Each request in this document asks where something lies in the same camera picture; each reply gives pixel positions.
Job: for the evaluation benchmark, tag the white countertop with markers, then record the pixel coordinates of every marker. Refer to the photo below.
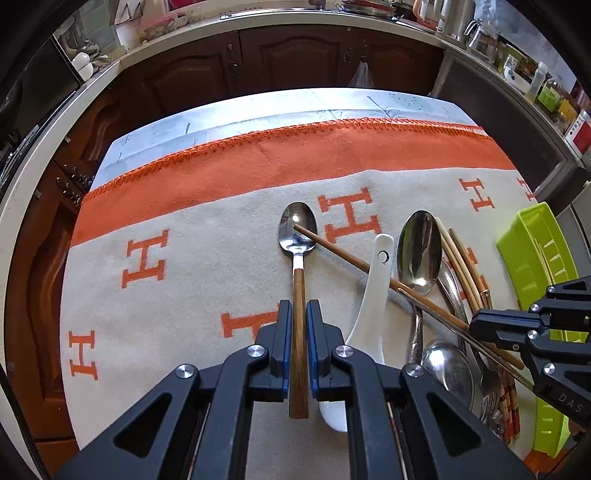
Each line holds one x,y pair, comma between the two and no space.
184,30

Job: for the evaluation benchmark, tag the large metal spoon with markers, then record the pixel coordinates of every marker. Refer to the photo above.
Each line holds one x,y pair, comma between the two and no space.
418,249

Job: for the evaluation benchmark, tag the pale printed table cover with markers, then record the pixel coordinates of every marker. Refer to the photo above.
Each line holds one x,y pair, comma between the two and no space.
231,120

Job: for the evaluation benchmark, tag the glass pitcher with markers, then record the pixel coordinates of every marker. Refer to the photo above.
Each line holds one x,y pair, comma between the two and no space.
482,39

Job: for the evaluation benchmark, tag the dark brown wooden chopstick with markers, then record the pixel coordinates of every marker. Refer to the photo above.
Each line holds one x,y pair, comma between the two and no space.
341,253

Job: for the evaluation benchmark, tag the orange and beige blanket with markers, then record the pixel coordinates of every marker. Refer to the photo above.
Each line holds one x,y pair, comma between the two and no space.
184,286

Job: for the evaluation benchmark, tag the white bowl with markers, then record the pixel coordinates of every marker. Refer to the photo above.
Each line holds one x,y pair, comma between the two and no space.
516,79

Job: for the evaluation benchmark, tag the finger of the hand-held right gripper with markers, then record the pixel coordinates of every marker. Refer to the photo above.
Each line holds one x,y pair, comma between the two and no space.
498,325
563,383

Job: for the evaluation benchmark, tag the yellow jar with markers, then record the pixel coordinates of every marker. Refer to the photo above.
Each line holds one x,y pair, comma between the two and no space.
567,110

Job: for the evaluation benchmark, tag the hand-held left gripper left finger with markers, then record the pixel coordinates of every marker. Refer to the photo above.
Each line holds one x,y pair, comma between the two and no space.
287,332

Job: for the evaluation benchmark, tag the grey refrigerator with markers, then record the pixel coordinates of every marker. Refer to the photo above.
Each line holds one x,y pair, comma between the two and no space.
578,214

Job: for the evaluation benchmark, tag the white plastic bag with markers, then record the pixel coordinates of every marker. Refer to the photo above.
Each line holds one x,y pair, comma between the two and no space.
361,74

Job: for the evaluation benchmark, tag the small metal spoon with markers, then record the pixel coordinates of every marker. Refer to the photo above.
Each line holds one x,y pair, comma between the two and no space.
448,374

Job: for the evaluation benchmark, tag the clear plastic bottle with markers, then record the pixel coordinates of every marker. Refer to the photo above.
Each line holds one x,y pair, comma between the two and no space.
536,83

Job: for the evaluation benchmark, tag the black appliance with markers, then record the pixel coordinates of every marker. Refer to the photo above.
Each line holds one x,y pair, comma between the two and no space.
32,101

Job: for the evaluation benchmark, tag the brown wooden cabinets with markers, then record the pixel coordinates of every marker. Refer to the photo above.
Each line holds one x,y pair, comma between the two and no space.
295,55

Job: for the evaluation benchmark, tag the green plastic utensil tray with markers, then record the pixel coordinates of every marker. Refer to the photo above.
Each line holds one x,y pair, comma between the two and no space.
521,249

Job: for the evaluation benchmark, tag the stack of dishes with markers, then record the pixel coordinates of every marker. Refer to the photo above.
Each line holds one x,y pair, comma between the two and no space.
367,7

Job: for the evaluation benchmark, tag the red-label box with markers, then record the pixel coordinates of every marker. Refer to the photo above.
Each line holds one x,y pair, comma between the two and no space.
579,134

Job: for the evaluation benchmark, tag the dark glass-door cabinet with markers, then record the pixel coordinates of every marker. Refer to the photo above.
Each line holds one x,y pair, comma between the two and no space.
489,101

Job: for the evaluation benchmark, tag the red patterned chopstick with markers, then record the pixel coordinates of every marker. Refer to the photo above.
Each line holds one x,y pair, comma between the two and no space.
510,406

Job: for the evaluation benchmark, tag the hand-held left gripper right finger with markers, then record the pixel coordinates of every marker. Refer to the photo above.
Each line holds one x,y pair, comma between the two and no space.
314,332

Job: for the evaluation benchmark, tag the stacked white bowls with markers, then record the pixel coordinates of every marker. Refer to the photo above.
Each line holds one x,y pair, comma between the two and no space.
83,64

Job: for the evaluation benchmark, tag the white ceramic spoon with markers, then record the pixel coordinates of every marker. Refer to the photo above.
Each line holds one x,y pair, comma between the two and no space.
369,295

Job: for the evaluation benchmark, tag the green-label jar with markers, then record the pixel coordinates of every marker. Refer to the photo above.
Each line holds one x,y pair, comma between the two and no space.
549,96

